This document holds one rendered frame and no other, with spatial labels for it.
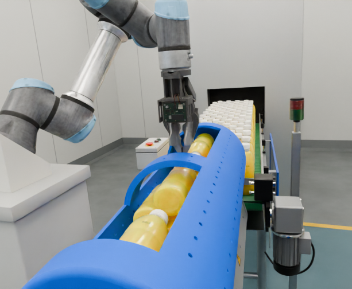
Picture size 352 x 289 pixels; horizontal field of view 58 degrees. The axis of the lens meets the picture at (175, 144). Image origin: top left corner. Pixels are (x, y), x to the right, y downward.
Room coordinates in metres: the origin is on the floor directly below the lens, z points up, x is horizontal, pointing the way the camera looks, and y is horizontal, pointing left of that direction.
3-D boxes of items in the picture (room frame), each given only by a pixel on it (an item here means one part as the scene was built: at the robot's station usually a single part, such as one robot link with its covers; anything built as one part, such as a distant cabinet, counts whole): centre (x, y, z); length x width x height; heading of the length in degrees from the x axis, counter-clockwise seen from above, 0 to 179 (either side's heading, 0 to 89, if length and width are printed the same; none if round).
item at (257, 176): (1.17, -0.33, 0.95); 0.10 x 0.07 x 0.10; 75
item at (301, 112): (1.45, -0.57, 1.18); 0.06 x 0.06 x 0.05
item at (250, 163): (1.26, -0.28, 1.00); 0.07 x 0.07 x 0.19
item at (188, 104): (0.76, -0.01, 1.37); 0.09 x 0.08 x 0.12; 165
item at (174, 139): (0.76, 0.00, 1.27); 0.06 x 0.03 x 0.09; 165
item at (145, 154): (1.45, 0.11, 1.05); 0.20 x 0.10 x 0.10; 165
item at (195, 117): (0.77, -0.04, 1.31); 0.05 x 0.02 x 0.09; 75
